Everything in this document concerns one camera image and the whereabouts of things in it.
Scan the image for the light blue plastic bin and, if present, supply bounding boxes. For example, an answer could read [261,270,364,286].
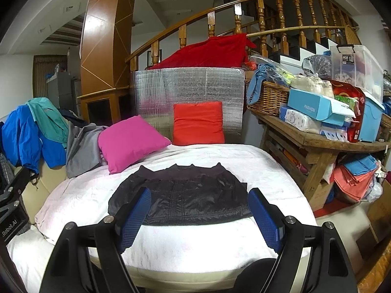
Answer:
[359,93,386,142]

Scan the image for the grey fridge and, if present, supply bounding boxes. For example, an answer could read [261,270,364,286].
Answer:
[47,67,81,113]

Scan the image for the folded blue cloth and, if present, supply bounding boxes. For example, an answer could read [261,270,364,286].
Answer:
[342,154,378,176]

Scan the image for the black quilted jacket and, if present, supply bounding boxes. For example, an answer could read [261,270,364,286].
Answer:
[108,163,254,226]

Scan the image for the brown curtain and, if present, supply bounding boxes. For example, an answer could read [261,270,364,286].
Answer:
[33,55,72,98]

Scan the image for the blue jacket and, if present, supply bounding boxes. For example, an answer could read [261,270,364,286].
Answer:
[1,104,67,174]

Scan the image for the orange-red pillow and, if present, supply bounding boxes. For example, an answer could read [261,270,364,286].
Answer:
[173,101,225,146]

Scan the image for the dark dotted plastic bag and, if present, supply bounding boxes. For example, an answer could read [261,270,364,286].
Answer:
[302,54,332,78]

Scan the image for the wooden pillar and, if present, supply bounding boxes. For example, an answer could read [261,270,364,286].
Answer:
[76,0,139,123]

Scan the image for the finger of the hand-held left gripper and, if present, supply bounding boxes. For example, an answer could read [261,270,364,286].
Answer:
[0,165,31,203]

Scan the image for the wicker basket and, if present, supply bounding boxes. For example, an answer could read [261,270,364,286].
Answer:
[247,73,291,117]

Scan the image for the white blanket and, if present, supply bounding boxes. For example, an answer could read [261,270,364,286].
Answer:
[6,143,318,293]

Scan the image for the teal shirt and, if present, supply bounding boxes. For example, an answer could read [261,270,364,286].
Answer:
[27,98,70,148]

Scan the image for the light blue cardboard box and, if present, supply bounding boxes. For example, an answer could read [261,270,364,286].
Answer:
[287,88,356,121]

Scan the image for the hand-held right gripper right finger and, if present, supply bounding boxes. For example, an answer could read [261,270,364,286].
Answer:
[248,188,358,293]

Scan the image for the red cloth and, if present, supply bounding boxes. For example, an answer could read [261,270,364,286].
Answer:
[147,33,257,70]

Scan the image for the wooden table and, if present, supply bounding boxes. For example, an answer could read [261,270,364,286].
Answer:
[249,107,391,203]

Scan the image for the folded coral cloth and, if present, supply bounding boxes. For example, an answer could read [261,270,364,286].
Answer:
[333,165,376,203]

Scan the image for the silver foil insulation mat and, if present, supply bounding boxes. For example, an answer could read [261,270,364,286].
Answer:
[131,67,246,145]

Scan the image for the pink pillow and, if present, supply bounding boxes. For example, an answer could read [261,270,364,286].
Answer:
[98,115,172,174]

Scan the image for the grey checked garment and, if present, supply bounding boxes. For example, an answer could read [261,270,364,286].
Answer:
[0,153,16,187]

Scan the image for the clear plastic storage box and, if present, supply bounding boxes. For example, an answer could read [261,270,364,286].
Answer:
[329,45,385,98]

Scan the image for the red floor mat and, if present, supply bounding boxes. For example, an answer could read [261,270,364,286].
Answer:
[315,198,352,219]

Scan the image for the wooden stair railing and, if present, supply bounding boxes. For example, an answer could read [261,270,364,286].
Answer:
[125,0,362,71]

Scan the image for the staircase steps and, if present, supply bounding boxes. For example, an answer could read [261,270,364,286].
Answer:
[269,35,337,64]

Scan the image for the cream plastic bag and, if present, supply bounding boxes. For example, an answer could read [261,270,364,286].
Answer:
[290,75,335,98]

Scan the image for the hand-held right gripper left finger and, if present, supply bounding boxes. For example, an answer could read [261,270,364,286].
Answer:
[40,186,153,293]

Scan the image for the red printed bag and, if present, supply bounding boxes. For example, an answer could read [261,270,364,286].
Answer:
[331,81,366,143]

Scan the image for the white patterned tissue pack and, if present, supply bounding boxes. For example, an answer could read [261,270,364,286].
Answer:
[279,105,321,135]

